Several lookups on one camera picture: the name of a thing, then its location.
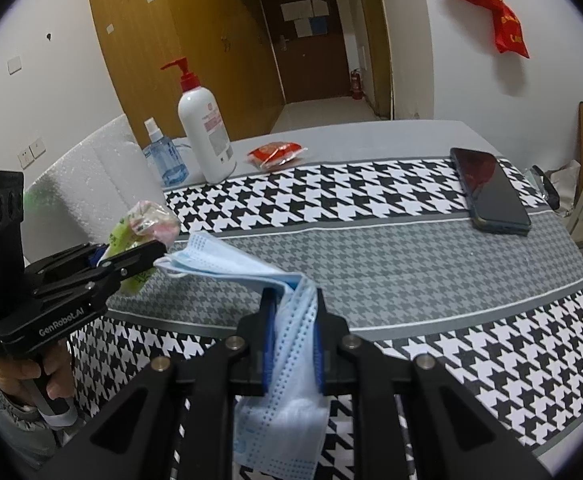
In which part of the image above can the black smartphone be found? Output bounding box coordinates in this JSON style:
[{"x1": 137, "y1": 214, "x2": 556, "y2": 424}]
[{"x1": 450, "y1": 147, "x2": 532, "y2": 236}]

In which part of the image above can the person's left forearm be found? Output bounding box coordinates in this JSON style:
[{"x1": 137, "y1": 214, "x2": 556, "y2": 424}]
[{"x1": 0, "y1": 360, "x2": 79, "y2": 470}]

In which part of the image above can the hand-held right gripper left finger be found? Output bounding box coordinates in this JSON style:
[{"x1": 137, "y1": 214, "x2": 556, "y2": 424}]
[{"x1": 36, "y1": 287, "x2": 278, "y2": 480}]

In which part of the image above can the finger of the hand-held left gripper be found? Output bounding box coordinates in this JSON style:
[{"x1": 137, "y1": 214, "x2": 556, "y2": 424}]
[
  {"x1": 96, "y1": 240, "x2": 168, "y2": 283},
  {"x1": 31, "y1": 241, "x2": 111, "y2": 283}
]

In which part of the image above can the white pump bottle red cap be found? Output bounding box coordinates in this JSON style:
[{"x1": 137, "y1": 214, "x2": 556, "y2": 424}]
[{"x1": 160, "y1": 56, "x2": 237, "y2": 185}]

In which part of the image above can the white foam box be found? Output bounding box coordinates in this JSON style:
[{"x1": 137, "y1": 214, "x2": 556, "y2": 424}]
[{"x1": 21, "y1": 114, "x2": 164, "y2": 266}]

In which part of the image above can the blue face mask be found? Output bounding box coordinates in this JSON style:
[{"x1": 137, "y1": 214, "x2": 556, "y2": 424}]
[{"x1": 154, "y1": 232, "x2": 332, "y2": 478}]

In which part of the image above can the dark brown door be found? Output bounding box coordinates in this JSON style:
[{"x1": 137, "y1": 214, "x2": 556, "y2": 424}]
[{"x1": 257, "y1": 0, "x2": 356, "y2": 105}]

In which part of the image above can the light wooden side door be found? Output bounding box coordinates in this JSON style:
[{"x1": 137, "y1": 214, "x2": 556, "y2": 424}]
[{"x1": 354, "y1": 0, "x2": 395, "y2": 118}]

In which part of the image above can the clear plastic bag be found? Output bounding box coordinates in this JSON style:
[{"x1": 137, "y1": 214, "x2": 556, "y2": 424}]
[{"x1": 106, "y1": 200, "x2": 181, "y2": 295}]

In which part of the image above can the clear blue spray bottle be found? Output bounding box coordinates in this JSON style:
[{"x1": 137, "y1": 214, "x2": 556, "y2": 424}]
[{"x1": 142, "y1": 117, "x2": 190, "y2": 187}]

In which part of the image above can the red snack packet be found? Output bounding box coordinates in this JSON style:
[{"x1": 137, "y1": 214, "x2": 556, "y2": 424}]
[{"x1": 246, "y1": 141, "x2": 307, "y2": 170}]

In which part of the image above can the wooden wardrobe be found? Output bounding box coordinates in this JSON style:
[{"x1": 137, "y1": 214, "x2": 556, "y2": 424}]
[{"x1": 85, "y1": 0, "x2": 286, "y2": 141}]

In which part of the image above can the red banner cloth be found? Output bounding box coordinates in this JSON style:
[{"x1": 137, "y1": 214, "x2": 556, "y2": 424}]
[{"x1": 437, "y1": 0, "x2": 530, "y2": 59}]

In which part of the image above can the person's left hand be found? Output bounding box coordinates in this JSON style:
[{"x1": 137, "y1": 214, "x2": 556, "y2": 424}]
[{"x1": 0, "y1": 339, "x2": 77, "y2": 403}]

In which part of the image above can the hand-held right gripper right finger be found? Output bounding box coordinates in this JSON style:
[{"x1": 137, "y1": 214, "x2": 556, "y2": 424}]
[{"x1": 314, "y1": 287, "x2": 555, "y2": 480}]

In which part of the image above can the white bag with black strap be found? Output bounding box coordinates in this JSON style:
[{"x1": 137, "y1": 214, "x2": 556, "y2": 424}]
[{"x1": 529, "y1": 162, "x2": 579, "y2": 216}]

